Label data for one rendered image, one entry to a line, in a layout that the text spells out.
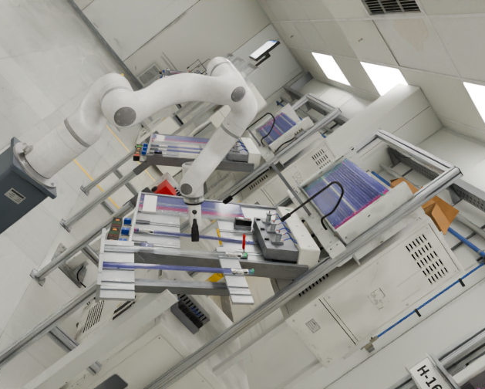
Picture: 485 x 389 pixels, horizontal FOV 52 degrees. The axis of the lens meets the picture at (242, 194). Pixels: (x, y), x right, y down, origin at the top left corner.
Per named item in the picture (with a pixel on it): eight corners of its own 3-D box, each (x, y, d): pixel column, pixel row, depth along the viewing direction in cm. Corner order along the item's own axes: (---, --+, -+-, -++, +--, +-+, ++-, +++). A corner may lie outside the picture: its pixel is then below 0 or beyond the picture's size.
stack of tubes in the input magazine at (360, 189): (335, 228, 196) (390, 187, 194) (303, 188, 244) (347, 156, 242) (351, 250, 201) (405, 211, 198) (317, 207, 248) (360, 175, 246)
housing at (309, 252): (294, 279, 200) (301, 248, 195) (271, 232, 246) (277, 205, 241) (313, 281, 201) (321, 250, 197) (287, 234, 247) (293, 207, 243)
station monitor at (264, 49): (253, 60, 633) (278, 40, 629) (247, 57, 688) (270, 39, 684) (259, 69, 638) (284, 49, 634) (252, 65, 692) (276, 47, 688)
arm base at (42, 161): (12, 164, 155) (57, 127, 153) (13, 135, 169) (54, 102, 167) (57, 197, 167) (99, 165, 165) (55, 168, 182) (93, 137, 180)
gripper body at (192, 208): (203, 203, 199) (204, 228, 202) (202, 194, 208) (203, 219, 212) (184, 204, 198) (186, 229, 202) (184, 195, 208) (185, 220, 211)
